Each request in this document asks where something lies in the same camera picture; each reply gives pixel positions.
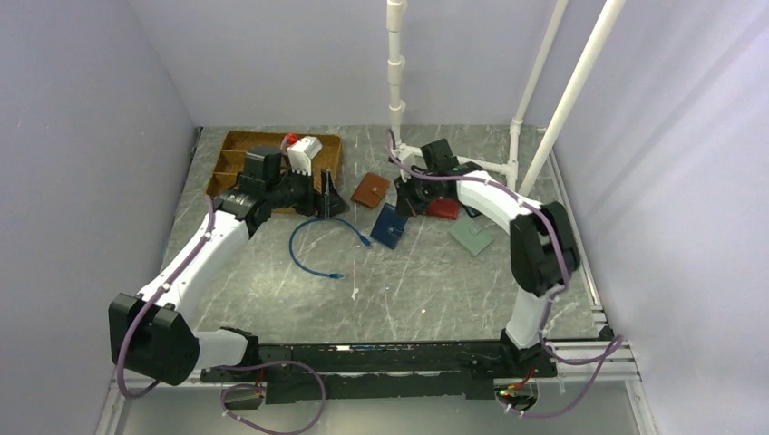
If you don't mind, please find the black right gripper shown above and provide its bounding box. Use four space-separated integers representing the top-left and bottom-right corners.
394 169 440 218

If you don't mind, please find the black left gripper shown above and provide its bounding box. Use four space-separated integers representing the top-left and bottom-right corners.
267 163 349 220

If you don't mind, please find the blue leather card holder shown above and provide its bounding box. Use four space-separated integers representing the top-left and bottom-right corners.
370 203 408 249

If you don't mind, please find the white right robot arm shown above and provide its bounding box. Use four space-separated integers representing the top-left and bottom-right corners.
384 130 580 376

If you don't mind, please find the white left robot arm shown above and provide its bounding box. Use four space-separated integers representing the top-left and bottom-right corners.
108 136 348 398

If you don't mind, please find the brown leather card holder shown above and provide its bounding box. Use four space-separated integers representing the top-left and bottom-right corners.
351 172 390 208

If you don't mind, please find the red leather card holder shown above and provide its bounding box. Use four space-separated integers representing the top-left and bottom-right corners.
424 197 460 220

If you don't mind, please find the black leather card holder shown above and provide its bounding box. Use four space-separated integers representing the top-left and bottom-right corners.
462 204 482 218

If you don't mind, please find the wicker cutlery tray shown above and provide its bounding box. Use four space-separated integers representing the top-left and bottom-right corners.
205 130 343 215

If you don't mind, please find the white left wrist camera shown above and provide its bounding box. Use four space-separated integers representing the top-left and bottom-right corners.
280 133 322 176

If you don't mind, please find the blue ethernet cable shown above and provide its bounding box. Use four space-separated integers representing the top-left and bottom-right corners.
287 217 374 280

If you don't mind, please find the white pvc pipe frame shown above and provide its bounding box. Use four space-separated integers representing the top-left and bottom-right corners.
384 0 628 198

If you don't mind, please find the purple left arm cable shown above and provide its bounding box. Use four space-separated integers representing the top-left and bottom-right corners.
115 195 328 435

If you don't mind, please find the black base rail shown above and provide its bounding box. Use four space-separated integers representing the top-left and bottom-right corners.
200 339 558 404

